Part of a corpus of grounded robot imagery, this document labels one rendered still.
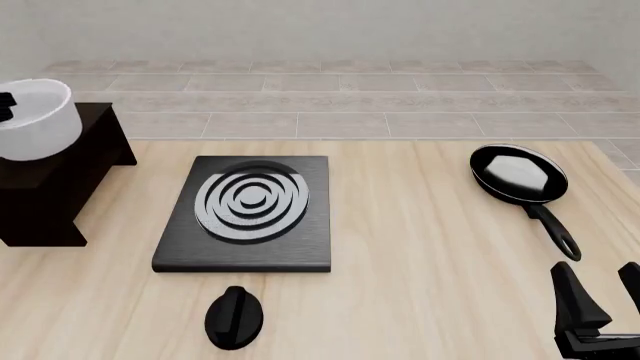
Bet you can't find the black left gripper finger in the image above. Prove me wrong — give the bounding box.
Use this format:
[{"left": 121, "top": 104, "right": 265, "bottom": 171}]
[{"left": 0, "top": 90, "right": 19, "bottom": 123}]

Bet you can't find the flat black stove plate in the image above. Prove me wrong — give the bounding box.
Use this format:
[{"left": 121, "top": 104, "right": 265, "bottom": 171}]
[{"left": 151, "top": 155, "right": 334, "bottom": 275}]

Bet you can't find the round black stove knob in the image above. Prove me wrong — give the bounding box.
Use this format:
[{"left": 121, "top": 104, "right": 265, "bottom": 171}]
[{"left": 203, "top": 285, "right": 265, "bottom": 352}]

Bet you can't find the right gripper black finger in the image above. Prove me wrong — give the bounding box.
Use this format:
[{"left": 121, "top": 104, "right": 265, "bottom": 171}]
[
  {"left": 549, "top": 260, "right": 614, "bottom": 335},
  {"left": 617, "top": 261, "right": 640, "bottom": 317}
]

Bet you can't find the black frying pan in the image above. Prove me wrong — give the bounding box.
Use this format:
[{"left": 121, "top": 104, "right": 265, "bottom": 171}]
[{"left": 468, "top": 143, "right": 583, "bottom": 263}]

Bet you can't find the dark wooden cabinet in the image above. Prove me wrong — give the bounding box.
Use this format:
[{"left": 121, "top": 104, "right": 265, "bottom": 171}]
[{"left": 0, "top": 102, "right": 139, "bottom": 249}]

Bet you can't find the white bowl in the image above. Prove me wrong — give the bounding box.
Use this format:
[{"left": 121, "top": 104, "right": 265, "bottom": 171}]
[{"left": 0, "top": 77, "right": 84, "bottom": 162}]

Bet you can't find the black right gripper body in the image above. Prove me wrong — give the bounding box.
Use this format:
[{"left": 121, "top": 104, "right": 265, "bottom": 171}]
[{"left": 558, "top": 324, "right": 640, "bottom": 360}]

